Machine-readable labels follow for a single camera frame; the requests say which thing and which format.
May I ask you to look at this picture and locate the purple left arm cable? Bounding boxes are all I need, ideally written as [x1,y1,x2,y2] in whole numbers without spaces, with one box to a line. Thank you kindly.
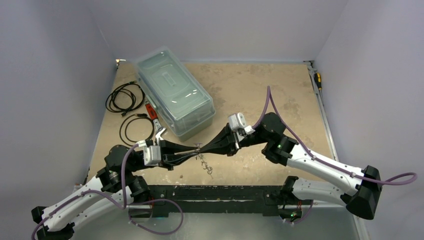
[30,143,142,240]

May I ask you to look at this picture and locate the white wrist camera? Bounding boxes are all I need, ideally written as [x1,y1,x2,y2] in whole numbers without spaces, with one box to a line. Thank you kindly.
[228,112,255,137]
[135,140,162,166]

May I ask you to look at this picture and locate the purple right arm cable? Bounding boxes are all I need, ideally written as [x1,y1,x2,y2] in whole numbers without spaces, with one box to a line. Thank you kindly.
[252,86,418,186]

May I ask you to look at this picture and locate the clear plastic storage box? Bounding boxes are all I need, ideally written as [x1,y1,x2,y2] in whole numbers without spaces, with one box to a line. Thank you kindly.
[131,46,216,142]

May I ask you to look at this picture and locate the yellow black screwdriver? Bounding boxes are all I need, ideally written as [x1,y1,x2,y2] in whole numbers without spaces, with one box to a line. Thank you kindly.
[313,72,322,91]

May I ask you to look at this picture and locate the black usb cable loop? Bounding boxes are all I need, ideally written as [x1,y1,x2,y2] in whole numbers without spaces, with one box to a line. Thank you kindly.
[119,113,155,147]

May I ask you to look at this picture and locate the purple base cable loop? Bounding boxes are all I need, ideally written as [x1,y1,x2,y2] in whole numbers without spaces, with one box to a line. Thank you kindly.
[127,197,185,235]

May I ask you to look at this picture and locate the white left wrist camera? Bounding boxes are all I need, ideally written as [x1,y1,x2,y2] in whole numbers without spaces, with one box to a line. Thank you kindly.
[135,140,162,166]

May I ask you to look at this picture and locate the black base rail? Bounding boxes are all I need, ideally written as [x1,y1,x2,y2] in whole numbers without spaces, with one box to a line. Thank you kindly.
[129,185,311,219]

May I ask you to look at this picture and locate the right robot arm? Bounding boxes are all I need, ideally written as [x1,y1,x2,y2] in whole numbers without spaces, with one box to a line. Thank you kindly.
[199,112,382,220]

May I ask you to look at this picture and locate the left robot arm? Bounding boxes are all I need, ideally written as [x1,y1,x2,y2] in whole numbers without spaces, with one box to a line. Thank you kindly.
[30,139,198,240]

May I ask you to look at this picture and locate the red handled adjustable wrench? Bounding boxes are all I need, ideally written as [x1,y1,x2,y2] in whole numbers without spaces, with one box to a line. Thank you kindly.
[145,102,166,141]

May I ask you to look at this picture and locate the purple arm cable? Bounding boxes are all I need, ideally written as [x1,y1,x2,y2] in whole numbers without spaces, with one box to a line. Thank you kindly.
[252,86,418,186]
[30,143,142,240]

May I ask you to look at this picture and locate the metal key organizer plate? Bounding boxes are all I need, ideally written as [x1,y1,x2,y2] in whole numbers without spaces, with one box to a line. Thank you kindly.
[194,143,214,179]

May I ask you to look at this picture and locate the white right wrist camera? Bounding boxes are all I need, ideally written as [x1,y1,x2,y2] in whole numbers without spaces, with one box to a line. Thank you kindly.
[228,112,255,137]

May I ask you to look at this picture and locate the coiled black cable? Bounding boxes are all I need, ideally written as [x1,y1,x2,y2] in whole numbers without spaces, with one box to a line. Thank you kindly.
[105,80,146,114]

